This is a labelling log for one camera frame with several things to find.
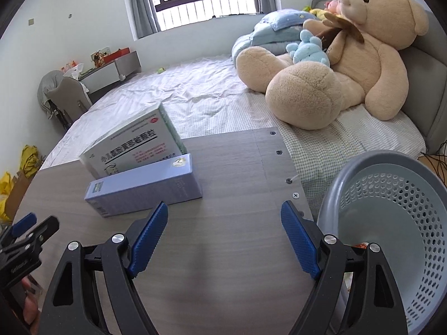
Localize blue patterned pillow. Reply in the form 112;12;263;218
253;9;318;37

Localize yellow plush toy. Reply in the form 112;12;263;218
302;6;336;20

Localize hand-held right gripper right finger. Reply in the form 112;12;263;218
280;200;410;335

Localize person's left hand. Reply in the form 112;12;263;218
22;279;40;335

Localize red box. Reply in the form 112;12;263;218
105;47;131;61

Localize yellow bag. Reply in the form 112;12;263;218
0;172;15;222
19;145;44;178

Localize white plastic bag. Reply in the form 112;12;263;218
63;63;84;79

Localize grey chair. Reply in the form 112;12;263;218
38;70;93;131

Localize small blue plush toy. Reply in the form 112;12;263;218
286;30;331;68

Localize large beige teddy bear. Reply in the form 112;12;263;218
236;0;429;130

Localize grey upholstered bed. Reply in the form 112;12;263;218
42;0;447;178

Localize brown cardboard box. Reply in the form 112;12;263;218
5;171;35;220

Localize checked mattress cover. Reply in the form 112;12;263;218
164;87;427;210

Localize lavender carton box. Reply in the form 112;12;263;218
84;154;203;218

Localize grey desk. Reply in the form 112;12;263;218
79;51;142;95

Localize white crumpled bed sheet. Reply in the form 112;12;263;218
40;54;276;171

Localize colourful picture box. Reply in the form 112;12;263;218
91;47;111;67

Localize blue perforated plastic basket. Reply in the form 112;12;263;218
316;149;447;335

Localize white and green medicine box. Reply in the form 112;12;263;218
80;103;187;182

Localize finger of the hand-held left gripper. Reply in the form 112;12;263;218
0;212;37;250
20;216;60;251

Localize black cables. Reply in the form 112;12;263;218
421;136;447;182

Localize wooden nightstand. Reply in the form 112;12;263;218
417;154;447;182

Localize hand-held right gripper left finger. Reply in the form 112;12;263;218
38;201;169;335

